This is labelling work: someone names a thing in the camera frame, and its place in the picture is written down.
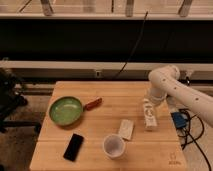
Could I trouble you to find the white tube bottle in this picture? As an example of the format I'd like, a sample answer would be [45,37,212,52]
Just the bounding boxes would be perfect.
[143,99,158,131]

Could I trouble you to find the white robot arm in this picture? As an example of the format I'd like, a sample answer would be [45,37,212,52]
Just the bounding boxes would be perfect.
[146,65,213,127]

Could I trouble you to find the black smartphone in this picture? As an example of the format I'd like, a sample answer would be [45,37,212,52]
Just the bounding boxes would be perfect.
[63,134,84,161]

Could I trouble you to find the blue connector box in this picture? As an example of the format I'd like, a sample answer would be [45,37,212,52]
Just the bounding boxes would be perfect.
[171,112,186,129]

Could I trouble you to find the black office chair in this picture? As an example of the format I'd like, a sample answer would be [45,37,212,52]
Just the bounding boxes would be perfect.
[0,69,41,133]

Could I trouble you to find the white wall outlet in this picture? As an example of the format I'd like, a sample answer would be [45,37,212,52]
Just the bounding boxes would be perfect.
[95,71,101,78]

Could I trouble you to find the green frying pan red handle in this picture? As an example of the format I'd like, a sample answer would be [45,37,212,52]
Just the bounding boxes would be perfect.
[48,96,102,126]

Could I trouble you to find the black hanging cable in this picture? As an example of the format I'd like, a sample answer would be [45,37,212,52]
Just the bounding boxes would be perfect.
[112,10,150,80]

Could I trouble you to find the black floor cable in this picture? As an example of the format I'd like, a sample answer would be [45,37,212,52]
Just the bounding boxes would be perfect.
[177,108,213,171]

